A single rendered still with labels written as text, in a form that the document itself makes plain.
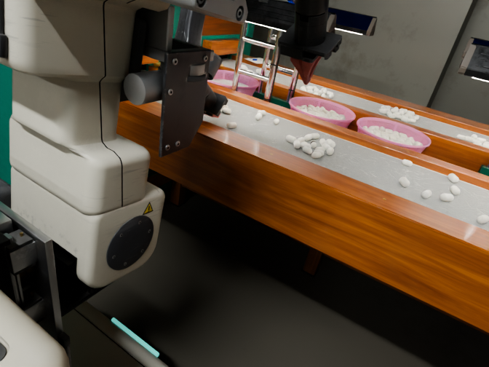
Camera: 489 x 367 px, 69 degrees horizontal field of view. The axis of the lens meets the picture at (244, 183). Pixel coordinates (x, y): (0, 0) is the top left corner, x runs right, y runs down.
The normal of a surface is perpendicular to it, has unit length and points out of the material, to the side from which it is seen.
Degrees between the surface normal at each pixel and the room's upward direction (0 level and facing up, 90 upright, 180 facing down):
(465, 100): 90
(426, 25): 90
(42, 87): 82
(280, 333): 0
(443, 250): 90
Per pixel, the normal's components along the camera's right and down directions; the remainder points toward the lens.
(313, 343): 0.17, -0.86
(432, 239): -0.50, 0.35
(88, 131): 0.83, 0.39
